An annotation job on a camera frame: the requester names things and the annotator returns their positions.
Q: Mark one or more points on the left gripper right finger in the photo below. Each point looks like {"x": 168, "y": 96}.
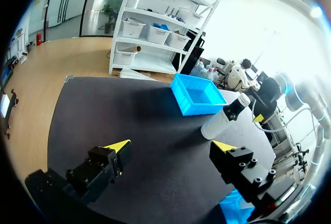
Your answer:
{"x": 240, "y": 168}

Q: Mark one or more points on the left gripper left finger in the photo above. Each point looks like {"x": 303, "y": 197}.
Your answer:
{"x": 101, "y": 165}

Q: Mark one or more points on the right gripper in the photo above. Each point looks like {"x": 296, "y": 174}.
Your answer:
{"x": 267, "y": 90}

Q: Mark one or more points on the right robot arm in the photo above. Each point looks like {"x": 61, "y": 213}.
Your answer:
{"x": 306, "y": 99}

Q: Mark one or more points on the blue plastic bin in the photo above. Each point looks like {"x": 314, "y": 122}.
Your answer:
{"x": 234, "y": 208}
{"x": 196, "y": 97}

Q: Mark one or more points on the white bottle with black collar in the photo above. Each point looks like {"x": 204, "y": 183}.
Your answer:
{"x": 216, "y": 125}

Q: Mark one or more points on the person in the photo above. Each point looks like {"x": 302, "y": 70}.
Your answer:
{"x": 241, "y": 75}

